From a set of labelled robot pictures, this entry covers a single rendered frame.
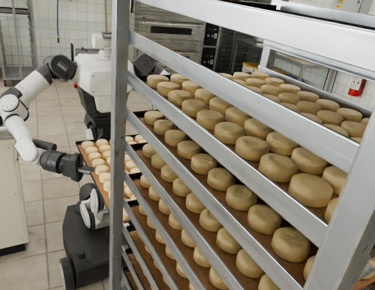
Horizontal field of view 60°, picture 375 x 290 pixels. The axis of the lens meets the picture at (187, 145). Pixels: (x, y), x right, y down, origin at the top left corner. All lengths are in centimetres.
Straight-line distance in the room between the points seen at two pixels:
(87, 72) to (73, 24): 459
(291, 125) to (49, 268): 214
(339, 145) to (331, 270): 11
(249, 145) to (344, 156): 19
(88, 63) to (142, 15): 376
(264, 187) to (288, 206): 4
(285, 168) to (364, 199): 18
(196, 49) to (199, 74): 525
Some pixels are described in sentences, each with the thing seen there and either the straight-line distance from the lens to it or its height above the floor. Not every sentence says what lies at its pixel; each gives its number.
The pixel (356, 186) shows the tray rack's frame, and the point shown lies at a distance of 29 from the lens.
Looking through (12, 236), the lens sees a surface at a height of 16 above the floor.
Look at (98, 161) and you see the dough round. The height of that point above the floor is 102.
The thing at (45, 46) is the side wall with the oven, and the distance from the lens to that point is 622.
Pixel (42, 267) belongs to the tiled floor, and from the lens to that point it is 239.
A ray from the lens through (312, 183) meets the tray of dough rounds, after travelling 43.
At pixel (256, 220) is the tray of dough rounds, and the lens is 49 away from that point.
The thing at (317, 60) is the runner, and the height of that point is 158.
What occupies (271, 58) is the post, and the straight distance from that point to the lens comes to 101.
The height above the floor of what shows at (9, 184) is 55.
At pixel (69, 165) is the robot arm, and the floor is 102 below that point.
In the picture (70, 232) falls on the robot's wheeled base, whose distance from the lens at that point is 234.
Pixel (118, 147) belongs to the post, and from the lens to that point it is 84.
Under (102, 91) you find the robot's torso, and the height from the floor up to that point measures 119.
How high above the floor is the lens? 171
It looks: 26 degrees down
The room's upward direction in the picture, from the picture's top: 7 degrees clockwise
